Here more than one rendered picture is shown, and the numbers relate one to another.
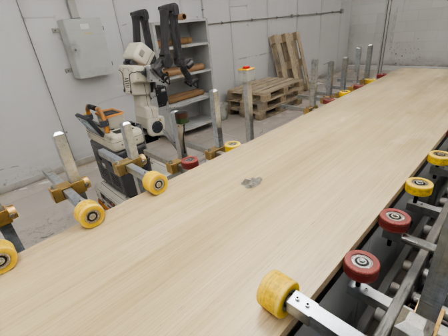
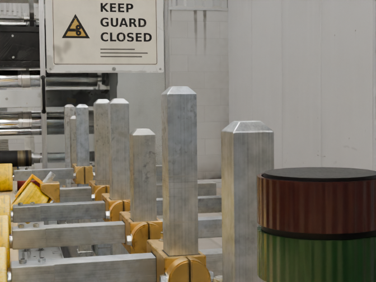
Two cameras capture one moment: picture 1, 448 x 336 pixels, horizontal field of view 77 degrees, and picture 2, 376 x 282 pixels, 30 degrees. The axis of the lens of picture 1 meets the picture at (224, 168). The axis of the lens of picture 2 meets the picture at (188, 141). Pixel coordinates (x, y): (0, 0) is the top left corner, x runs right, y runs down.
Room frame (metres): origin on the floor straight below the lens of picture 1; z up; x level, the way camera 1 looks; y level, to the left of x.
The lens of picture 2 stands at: (1.37, -0.15, 1.15)
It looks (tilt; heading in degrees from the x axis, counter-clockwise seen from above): 3 degrees down; 118
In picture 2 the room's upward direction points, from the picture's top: 1 degrees counter-clockwise
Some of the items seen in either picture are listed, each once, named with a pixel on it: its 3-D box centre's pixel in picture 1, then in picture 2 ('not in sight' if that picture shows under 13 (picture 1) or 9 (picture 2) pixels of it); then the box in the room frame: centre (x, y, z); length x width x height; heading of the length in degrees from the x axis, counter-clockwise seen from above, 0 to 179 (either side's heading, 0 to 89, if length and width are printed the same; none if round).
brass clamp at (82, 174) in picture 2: not in sight; (82, 173); (0.12, 1.52, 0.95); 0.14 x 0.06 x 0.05; 132
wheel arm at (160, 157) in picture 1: (167, 161); not in sight; (1.34, 0.29, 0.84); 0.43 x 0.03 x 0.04; 42
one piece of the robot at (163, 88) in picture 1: (152, 92); not in sight; (2.47, 0.54, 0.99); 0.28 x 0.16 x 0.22; 41
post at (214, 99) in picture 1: (217, 133); not in sight; (1.47, 0.01, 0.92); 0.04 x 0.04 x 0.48; 42
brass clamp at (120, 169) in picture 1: (130, 164); not in sight; (1.13, 0.40, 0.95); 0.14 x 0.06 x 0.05; 132
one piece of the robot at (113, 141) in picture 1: (122, 151); not in sight; (2.22, 0.83, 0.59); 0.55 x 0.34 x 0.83; 41
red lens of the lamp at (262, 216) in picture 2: (181, 114); (320, 198); (1.27, 0.17, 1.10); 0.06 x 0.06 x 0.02
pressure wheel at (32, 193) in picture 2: not in sight; (29, 202); (0.33, 1.05, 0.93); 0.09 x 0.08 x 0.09; 42
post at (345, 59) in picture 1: (343, 86); not in sight; (2.47, -1.10, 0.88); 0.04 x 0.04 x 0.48; 42
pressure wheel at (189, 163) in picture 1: (191, 169); not in sight; (1.20, 0.16, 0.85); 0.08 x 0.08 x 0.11
